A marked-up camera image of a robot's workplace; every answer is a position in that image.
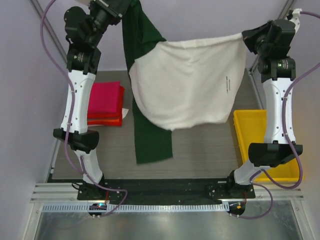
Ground yellow plastic bin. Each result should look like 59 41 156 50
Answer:
232 109 306 182

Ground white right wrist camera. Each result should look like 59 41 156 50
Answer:
286 8 302 33

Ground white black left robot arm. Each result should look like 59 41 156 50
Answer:
53 0 131 193

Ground white and green raglan t-shirt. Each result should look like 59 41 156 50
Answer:
122 0 247 165

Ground folded orange t-shirt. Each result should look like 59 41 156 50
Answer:
87 118 123 127

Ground white slotted cable duct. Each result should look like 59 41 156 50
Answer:
42 202 229 213

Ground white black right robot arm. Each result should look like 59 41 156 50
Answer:
224 19 303 199

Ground folded red t-shirt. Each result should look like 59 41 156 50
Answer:
87 86 125 119

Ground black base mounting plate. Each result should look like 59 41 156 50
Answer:
77 178 256 205

